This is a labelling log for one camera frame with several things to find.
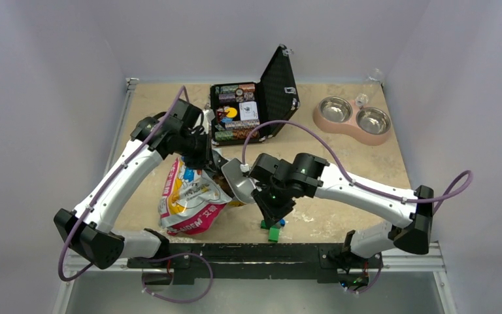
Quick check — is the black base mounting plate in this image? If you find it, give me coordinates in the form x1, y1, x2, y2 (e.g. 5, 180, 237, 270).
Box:
127, 243, 382, 285

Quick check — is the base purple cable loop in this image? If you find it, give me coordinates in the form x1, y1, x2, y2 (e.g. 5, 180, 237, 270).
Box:
141, 251, 215, 304

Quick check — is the colourful pet food bag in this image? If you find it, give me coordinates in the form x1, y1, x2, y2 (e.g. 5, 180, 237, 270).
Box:
158, 157, 233, 236

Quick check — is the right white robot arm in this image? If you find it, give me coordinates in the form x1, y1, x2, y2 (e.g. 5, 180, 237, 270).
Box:
248, 153, 434, 266

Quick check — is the green toy brick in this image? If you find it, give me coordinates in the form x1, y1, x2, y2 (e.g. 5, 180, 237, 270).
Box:
260, 220, 282, 243

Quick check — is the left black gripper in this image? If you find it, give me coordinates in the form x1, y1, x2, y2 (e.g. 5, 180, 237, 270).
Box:
177, 129, 218, 173

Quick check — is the pink double pet bowl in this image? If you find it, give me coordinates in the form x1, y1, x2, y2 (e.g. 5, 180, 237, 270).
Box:
312, 96, 392, 146

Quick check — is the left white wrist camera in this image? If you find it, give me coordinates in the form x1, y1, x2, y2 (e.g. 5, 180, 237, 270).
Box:
191, 109, 214, 135

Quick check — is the aluminium frame rail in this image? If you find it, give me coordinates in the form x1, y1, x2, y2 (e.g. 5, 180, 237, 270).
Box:
382, 243, 445, 272

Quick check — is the clear water bottle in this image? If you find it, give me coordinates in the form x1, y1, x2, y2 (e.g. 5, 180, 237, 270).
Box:
354, 68, 385, 109

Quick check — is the metal food scoop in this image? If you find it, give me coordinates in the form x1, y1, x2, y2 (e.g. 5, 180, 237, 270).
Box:
221, 158, 256, 204

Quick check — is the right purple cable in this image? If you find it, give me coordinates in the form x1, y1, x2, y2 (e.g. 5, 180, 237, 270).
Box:
241, 120, 473, 215

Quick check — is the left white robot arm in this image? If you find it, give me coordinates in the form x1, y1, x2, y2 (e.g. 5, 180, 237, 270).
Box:
54, 99, 210, 270

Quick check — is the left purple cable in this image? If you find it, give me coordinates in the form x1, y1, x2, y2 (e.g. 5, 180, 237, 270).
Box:
58, 85, 190, 283

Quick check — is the black poker chip case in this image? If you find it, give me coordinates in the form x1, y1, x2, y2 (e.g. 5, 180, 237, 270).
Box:
209, 44, 300, 147

